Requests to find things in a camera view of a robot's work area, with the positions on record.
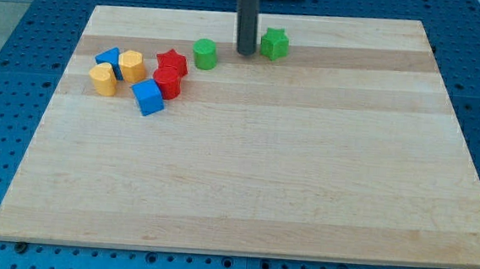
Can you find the blue cube block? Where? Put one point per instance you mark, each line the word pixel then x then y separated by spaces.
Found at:
pixel 148 96

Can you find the blue triangle block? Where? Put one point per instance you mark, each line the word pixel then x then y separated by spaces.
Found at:
pixel 111 56

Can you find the yellow rounded block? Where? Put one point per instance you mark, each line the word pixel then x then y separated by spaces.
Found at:
pixel 103 79

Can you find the red cylinder block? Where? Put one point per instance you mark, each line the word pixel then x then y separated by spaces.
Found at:
pixel 168 81

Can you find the red star block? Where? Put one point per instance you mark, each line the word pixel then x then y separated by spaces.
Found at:
pixel 173 59

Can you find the light wooden board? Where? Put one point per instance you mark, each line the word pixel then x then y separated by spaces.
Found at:
pixel 348 149

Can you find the green star block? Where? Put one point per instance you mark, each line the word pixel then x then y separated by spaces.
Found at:
pixel 274 43

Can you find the green cylinder block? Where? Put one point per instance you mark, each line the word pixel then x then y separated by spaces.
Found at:
pixel 205 54

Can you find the yellow hexagon block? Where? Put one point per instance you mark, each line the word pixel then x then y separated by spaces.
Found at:
pixel 132 66

